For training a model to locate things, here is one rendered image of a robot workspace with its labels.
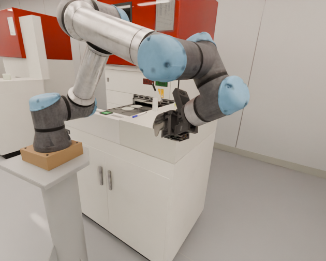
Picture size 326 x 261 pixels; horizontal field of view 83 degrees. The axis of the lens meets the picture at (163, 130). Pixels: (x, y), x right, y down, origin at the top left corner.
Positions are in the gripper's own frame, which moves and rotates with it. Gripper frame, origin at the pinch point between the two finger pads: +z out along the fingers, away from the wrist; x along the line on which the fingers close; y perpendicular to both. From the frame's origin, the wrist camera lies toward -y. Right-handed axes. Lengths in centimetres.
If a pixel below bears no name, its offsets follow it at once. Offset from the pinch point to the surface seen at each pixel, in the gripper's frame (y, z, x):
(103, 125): -11, 48, -10
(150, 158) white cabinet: 7.3, 26.9, 11.3
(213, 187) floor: 14, 97, 126
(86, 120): -16, 60, -18
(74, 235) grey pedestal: 47, 60, -13
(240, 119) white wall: -84, 103, 188
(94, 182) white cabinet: 19, 81, -3
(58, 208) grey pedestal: 33, 50, -24
